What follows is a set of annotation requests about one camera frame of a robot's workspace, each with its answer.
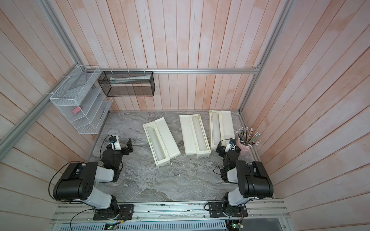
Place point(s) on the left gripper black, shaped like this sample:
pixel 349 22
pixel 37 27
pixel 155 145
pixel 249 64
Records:
pixel 126 152

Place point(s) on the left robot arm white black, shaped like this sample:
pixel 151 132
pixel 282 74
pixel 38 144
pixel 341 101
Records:
pixel 77 181

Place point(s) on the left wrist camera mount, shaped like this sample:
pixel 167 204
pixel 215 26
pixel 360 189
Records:
pixel 114 141

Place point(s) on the white wire mesh shelf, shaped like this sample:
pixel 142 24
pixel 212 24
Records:
pixel 79 89

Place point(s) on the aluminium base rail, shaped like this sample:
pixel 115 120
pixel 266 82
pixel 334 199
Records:
pixel 173 211

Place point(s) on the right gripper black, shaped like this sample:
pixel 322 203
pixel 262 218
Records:
pixel 222 148

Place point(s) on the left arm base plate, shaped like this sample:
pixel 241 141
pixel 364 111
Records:
pixel 115 212

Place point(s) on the cream dispenser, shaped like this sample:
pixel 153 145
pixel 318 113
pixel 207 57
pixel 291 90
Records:
pixel 166 140
pixel 189 138
pixel 226 128

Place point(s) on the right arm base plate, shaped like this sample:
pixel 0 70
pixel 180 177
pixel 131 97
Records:
pixel 223 210

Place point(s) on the pencil holder with pencils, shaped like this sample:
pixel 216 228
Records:
pixel 246 139

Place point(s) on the black wire mesh basket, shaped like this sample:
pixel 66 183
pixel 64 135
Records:
pixel 127 83

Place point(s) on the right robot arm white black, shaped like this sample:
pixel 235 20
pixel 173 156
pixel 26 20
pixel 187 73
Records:
pixel 252 179

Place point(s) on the pink eraser block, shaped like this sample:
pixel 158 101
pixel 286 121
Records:
pixel 76 110

